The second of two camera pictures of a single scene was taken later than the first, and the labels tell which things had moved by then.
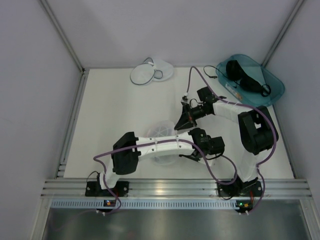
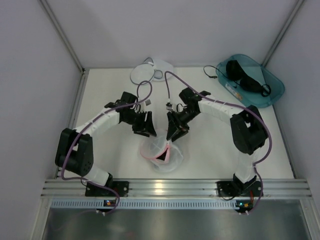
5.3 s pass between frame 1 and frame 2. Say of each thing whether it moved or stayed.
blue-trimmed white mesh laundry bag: stayed
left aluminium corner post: stayed
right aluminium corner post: stayed
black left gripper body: moved
